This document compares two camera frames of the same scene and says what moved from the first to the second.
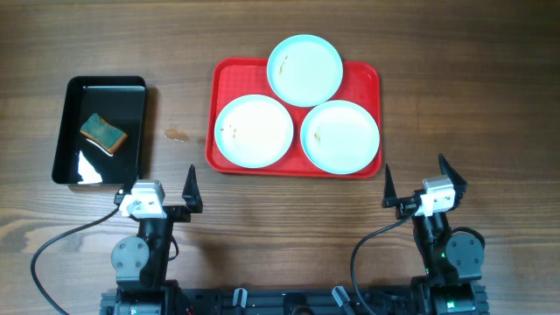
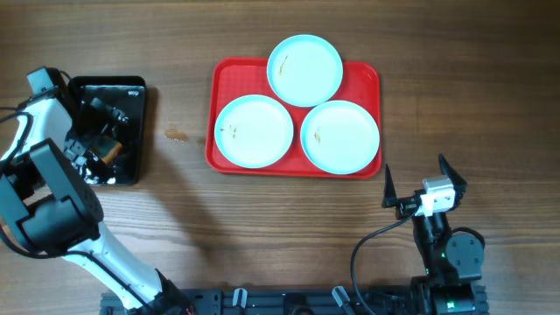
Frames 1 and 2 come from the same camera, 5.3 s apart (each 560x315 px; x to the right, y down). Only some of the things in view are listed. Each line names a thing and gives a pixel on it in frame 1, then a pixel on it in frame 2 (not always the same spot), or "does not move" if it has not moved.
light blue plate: [339, 137] does not move
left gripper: [179, 214] -> [74, 150]
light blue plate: [304, 70] does not move
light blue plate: [254, 131] does not move
